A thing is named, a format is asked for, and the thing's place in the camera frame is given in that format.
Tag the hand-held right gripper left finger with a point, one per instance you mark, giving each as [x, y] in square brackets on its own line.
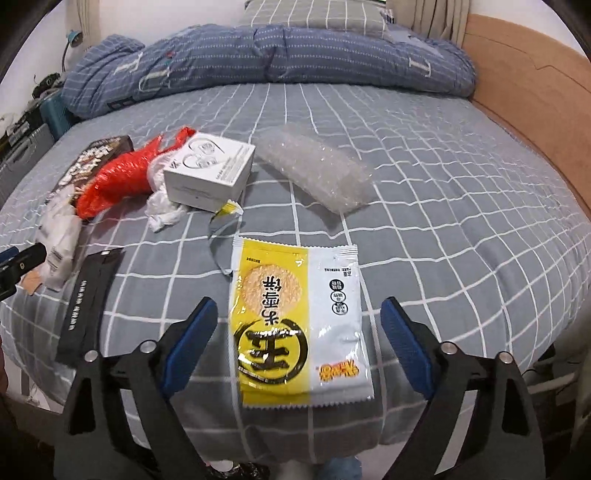
[194, 334]

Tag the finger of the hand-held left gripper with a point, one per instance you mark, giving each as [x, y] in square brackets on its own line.
[21, 263]

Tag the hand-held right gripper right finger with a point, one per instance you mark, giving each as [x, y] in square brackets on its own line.
[406, 341]

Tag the yellow and white snack packet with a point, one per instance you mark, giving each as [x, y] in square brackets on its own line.
[277, 323]

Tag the brown cookie box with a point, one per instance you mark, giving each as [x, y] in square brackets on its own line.
[99, 150]

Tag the white cardboard box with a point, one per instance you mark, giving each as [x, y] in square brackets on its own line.
[207, 175]

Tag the tan cardboard piece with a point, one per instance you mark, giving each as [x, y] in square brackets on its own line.
[33, 282]

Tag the white paper packet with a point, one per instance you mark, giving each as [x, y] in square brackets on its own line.
[60, 244]

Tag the long black box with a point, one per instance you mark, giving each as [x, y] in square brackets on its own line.
[87, 304]

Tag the grey suitcase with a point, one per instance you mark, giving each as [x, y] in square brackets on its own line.
[25, 157]

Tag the bed with grey checked sheet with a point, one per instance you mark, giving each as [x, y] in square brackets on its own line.
[438, 230]
[531, 92]

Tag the red and white cloth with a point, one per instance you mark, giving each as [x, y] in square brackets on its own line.
[115, 180]

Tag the clear wrapper with yellow edge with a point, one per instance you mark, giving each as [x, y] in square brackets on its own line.
[228, 211]

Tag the white crumpled tissue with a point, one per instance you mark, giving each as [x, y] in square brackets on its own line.
[161, 210]

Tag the teal suitcase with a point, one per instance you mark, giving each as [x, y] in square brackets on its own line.
[57, 115]

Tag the clear bubble wrap roll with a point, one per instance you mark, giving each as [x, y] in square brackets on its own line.
[314, 170]

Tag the teal desk lamp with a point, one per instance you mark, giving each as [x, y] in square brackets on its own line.
[73, 44]

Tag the blue checked duvet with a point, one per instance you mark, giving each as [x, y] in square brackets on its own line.
[277, 55]

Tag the beige curtain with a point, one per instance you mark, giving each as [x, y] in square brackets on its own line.
[434, 18]

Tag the grey checked pillow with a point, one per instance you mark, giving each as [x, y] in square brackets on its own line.
[314, 11]

